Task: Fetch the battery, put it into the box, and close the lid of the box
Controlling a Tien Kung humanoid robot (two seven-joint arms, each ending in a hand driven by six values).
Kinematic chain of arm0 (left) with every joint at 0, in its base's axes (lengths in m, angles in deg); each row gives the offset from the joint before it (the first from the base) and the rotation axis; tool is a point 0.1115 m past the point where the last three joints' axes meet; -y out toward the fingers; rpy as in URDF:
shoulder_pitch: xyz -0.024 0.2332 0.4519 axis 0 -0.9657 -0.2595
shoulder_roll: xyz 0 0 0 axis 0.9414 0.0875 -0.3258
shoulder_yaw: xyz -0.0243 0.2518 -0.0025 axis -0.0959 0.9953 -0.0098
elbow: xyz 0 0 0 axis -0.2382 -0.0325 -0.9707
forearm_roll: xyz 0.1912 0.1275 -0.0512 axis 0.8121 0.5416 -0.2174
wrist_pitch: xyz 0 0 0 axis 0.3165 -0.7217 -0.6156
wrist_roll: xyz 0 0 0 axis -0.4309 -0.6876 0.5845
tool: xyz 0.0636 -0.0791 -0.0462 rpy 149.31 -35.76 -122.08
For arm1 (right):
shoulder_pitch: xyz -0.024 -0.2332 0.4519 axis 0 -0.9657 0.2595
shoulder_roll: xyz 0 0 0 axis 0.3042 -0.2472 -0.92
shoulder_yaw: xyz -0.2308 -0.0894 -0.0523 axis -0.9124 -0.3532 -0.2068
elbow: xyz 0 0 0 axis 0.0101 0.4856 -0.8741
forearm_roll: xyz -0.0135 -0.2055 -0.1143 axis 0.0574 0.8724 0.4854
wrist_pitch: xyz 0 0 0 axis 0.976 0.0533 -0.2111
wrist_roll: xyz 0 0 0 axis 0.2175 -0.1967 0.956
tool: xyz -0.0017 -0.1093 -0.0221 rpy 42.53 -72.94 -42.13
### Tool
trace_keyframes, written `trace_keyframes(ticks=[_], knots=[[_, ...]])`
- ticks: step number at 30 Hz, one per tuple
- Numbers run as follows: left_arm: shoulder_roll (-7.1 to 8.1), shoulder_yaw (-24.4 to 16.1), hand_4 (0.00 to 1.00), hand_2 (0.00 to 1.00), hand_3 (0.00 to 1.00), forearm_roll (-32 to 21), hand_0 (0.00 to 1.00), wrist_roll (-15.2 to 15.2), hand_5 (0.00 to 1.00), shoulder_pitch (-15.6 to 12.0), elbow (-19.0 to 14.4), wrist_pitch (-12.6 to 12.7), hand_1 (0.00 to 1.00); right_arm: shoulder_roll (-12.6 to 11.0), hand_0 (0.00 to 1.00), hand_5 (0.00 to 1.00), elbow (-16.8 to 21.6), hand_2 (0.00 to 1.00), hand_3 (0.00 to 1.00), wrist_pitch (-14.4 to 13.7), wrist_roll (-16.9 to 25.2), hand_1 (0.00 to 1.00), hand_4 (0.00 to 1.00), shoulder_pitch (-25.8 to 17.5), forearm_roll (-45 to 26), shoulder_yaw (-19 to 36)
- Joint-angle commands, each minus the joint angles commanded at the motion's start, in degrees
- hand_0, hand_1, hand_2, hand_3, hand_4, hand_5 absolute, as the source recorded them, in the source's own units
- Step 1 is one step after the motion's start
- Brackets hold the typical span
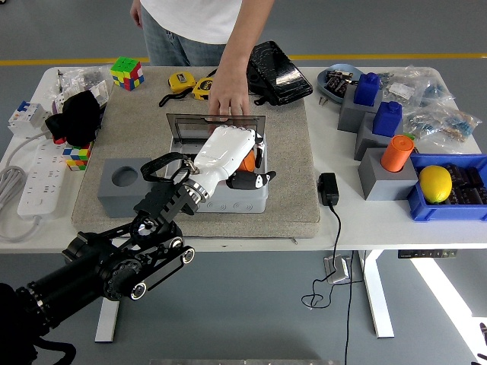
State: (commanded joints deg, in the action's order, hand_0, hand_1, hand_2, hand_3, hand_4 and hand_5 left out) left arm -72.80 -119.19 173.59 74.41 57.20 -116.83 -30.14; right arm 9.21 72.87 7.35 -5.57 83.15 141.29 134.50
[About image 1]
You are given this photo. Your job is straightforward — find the person's right hand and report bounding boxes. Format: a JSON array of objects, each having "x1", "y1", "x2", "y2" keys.
[{"x1": 129, "y1": 0, "x2": 144, "y2": 28}]

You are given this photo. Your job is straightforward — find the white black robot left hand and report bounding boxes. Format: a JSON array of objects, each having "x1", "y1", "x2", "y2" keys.
[{"x1": 192, "y1": 125, "x2": 278, "y2": 198}]

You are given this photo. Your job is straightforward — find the person's left hand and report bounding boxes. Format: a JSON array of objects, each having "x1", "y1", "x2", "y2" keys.
[{"x1": 208, "y1": 71, "x2": 252, "y2": 134}]

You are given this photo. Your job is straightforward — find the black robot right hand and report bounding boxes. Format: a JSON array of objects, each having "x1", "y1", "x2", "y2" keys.
[{"x1": 470, "y1": 322, "x2": 487, "y2": 365}]

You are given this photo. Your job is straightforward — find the orange cylinder battery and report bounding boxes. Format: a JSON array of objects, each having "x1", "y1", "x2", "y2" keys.
[
  {"x1": 380, "y1": 135, "x2": 415, "y2": 173},
  {"x1": 239, "y1": 150, "x2": 258, "y2": 172}
]

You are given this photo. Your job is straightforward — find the smoked transparent box lid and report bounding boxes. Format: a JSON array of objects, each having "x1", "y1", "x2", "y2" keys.
[{"x1": 165, "y1": 113, "x2": 266, "y2": 145}]

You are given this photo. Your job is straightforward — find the grey plastic junction box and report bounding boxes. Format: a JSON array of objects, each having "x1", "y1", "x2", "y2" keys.
[{"x1": 167, "y1": 132, "x2": 269, "y2": 214}]

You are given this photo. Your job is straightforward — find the blue square battery block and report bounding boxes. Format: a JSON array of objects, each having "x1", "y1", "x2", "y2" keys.
[
  {"x1": 371, "y1": 100, "x2": 403, "y2": 138},
  {"x1": 353, "y1": 71, "x2": 384, "y2": 107}
]

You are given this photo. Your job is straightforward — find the silver metal box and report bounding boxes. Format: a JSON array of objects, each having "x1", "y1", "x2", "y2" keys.
[{"x1": 323, "y1": 256, "x2": 350, "y2": 285}]

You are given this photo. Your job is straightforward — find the person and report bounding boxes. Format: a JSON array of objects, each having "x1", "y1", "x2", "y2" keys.
[{"x1": 140, "y1": 0, "x2": 244, "y2": 66}]

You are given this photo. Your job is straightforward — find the glossy black pouch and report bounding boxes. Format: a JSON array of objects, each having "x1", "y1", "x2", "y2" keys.
[{"x1": 207, "y1": 40, "x2": 314, "y2": 107}]

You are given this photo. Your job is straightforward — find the green-topped puzzle cube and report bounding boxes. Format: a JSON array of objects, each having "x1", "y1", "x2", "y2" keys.
[{"x1": 110, "y1": 56, "x2": 145, "y2": 92}]

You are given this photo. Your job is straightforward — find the grey-brown mat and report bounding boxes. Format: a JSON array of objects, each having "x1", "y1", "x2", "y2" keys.
[{"x1": 71, "y1": 66, "x2": 321, "y2": 240}]

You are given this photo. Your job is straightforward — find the clear bag of small parts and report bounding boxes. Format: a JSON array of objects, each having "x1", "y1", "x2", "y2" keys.
[{"x1": 49, "y1": 65, "x2": 115, "y2": 115}]

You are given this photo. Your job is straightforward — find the light blue dish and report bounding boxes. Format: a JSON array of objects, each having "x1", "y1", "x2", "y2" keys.
[{"x1": 317, "y1": 63, "x2": 366, "y2": 104}]

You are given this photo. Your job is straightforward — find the black table control panel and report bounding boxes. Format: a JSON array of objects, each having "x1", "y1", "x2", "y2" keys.
[{"x1": 397, "y1": 249, "x2": 458, "y2": 259}]

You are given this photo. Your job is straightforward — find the dark components in dish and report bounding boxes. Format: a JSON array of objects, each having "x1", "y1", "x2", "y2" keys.
[{"x1": 325, "y1": 70, "x2": 353, "y2": 96}]

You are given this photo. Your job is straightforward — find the white table leg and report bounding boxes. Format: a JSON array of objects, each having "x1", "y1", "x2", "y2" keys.
[
  {"x1": 94, "y1": 251, "x2": 129, "y2": 343},
  {"x1": 359, "y1": 249, "x2": 395, "y2": 339}
]

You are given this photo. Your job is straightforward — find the black power adapter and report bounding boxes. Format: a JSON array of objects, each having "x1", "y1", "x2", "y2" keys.
[{"x1": 317, "y1": 172, "x2": 340, "y2": 207}]

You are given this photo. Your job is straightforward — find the grey block with round hole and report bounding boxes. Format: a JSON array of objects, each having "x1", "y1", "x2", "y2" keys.
[{"x1": 97, "y1": 157, "x2": 155, "y2": 219}]

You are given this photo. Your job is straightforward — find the black cloth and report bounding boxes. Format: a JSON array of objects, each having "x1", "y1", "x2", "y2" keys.
[{"x1": 44, "y1": 90, "x2": 107, "y2": 148}]

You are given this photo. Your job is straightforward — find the grey holder block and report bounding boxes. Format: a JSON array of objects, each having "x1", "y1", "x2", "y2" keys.
[
  {"x1": 357, "y1": 147, "x2": 419, "y2": 202},
  {"x1": 337, "y1": 85, "x2": 384, "y2": 134},
  {"x1": 353, "y1": 112, "x2": 404, "y2": 161}
]

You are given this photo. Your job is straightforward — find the blue plastic bin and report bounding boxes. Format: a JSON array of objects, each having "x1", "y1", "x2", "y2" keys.
[{"x1": 406, "y1": 153, "x2": 487, "y2": 224}]

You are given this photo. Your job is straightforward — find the white-topped puzzle cube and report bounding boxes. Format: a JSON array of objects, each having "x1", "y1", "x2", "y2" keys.
[{"x1": 62, "y1": 142, "x2": 94, "y2": 172}]

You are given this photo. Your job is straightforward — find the white blue circuit breaker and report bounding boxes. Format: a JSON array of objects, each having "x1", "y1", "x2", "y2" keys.
[{"x1": 8, "y1": 100, "x2": 53, "y2": 138}]

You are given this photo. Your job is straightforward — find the dark capacitors pile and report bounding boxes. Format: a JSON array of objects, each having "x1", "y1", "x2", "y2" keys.
[{"x1": 441, "y1": 162, "x2": 487, "y2": 206}]

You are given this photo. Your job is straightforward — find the yellow lemon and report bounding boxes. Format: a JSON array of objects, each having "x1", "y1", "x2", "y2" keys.
[{"x1": 418, "y1": 165, "x2": 454, "y2": 205}]

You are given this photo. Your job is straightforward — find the clear bag white label parts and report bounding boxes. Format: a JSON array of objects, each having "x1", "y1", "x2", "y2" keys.
[{"x1": 380, "y1": 66, "x2": 433, "y2": 112}]

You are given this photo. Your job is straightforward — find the white power strip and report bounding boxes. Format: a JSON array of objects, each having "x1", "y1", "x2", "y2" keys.
[{"x1": 17, "y1": 139, "x2": 69, "y2": 221}]

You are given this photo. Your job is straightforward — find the clear bag blue parts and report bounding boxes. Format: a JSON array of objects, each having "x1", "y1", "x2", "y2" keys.
[{"x1": 418, "y1": 80, "x2": 457, "y2": 112}]

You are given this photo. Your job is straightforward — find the clear bag mixed resistors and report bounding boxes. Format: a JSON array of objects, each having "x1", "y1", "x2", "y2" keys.
[{"x1": 403, "y1": 105, "x2": 482, "y2": 144}]

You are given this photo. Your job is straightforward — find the yellow tape measure with strap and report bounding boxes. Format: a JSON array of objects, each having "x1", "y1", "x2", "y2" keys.
[{"x1": 158, "y1": 71, "x2": 198, "y2": 108}]

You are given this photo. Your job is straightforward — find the black hanging cable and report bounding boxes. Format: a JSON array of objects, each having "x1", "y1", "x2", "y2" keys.
[{"x1": 326, "y1": 249, "x2": 367, "y2": 365}]

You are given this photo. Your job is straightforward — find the black adapter cord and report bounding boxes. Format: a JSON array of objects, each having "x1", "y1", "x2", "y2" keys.
[{"x1": 301, "y1": 204, "x2": 342, "y2": 309}]

